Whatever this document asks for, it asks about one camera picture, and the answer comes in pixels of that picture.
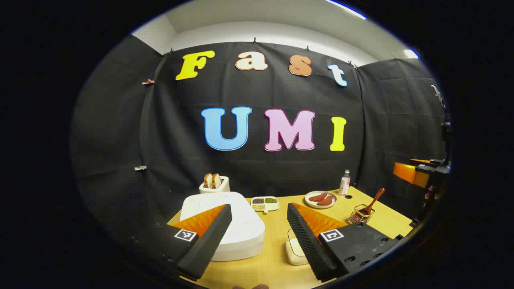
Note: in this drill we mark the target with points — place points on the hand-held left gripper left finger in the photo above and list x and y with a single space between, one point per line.
209 241

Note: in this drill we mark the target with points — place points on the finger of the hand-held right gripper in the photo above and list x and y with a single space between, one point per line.
421 161
407 173

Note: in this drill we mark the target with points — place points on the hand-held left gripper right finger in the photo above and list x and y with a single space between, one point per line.
309 249

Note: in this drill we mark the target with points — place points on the white rice cooker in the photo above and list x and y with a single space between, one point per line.
245 233

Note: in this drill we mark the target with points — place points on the brown wooden spoon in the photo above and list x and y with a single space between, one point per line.
375 199

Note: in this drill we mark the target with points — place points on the white box with clear lid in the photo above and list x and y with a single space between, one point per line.
295 253

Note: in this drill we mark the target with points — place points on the red meat piece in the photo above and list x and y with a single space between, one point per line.
326 201
317 197

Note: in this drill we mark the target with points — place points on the white round plate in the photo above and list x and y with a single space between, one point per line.
307 197

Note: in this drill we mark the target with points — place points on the white toaster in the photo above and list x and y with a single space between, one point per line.
223 187

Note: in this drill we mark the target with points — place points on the toasted bread slice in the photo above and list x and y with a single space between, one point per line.
207 180
217 180

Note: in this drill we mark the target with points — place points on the white divided dish of beans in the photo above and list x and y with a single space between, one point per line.
265 204

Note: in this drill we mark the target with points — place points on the clear bottle with pink label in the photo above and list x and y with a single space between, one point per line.
344 185

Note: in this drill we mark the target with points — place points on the silver cloth clip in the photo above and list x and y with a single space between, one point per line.
140 167

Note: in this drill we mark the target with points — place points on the black backdrop cloth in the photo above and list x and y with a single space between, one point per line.
180 140

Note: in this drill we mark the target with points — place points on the ceiling light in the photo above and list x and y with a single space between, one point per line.
410 53

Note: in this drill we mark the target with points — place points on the red cloth clip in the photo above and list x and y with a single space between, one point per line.
147 82

